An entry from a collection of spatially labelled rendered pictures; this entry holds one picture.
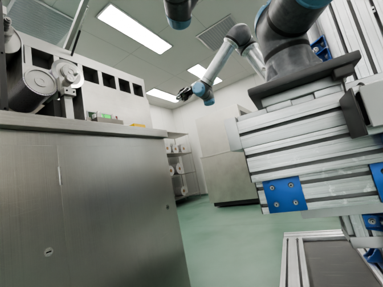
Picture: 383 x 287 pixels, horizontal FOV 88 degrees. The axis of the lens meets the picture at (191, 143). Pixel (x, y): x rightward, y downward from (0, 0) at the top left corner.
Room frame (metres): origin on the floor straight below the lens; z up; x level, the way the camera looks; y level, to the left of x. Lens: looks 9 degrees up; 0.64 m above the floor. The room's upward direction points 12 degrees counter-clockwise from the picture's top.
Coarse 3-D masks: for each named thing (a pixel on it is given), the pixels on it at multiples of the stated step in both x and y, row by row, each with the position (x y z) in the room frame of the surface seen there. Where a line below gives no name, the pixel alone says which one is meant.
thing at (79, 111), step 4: (80, 88) 0.96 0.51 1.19; (76, 92) 0.98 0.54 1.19; (80, 92) 0.96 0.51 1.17; (76, 96) 0.98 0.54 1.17; (80, 96) 0.96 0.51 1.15; (72, 100) 1.01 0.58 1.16; (76, 100) 0.98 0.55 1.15; (80, 100) 0.96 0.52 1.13; (76, 104) 0.99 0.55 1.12; (80, 104) 0.97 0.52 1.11; (76, 108) 0.99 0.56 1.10; (80, 108) 0.97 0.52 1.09; (84, 108) 0.96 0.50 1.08; (76, 112) 0.99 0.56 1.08; (80, 112) 0.97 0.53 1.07; (84, 112) 0.96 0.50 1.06; (76, 116) 0.99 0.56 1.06; (80, 116) 0.97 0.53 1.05; (84, 116) 0.96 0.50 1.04
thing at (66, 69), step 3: (63, 66) 0.87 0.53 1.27; (66, 66) 0.88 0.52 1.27; (69, 66) 0.89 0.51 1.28; (60, 69) 0.87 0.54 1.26; (63, 69) 0.86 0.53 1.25; (66, 69) 0.87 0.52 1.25; (69, 69) 0.89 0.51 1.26; (72, 69) 0.90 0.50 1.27; (75, 69) 0.91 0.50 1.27; (63, 72) 0.86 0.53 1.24; (66, 72) 0.87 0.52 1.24; (69, 72) 0.88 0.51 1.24; (72, 72) 0.90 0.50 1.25; (63, 75) 0.87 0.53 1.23; (78, 75) 0.92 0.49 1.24; (75, 78) 0.91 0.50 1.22
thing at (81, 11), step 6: (84, 0) 1.08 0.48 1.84; (84, 6) 1.10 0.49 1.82; (78, 12) 1.11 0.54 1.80; (78, 18) 1.14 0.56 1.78; (84, 18) 1.15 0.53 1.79; (78, 24) 1.16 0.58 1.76; (72, 30) 1.17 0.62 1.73; (72, 36) 1.20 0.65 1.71; (78, 36) 1.20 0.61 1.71; (66, 42) 1.21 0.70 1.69; (66, 48) 1.24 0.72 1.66; (72, 48) 1.23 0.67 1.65; (72, 54) 1.25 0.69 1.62
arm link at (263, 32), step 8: (264, 8) 0.47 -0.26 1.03; (256, 16) 0.50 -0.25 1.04; (264, 16) 0.47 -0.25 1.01; (256, 24) 0.51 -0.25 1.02; (264, 24) 0.47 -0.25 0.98; (272, 24) 0.44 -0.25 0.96; (256, 32) 0.52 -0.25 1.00; (264, 32) 0.48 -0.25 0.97; (272, 32) 0.46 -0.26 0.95; (280, 32) 0.45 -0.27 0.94; (304, 32) 0.45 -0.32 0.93; (264, 40) 0.49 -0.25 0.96; (272, 40) 0.48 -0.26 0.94; (280, 40) 0.46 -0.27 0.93; (288, 40) 0.46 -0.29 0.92; (264, 48) 0.50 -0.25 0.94; (272, 48) 0.48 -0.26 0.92; (264, 56) 0.51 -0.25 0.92
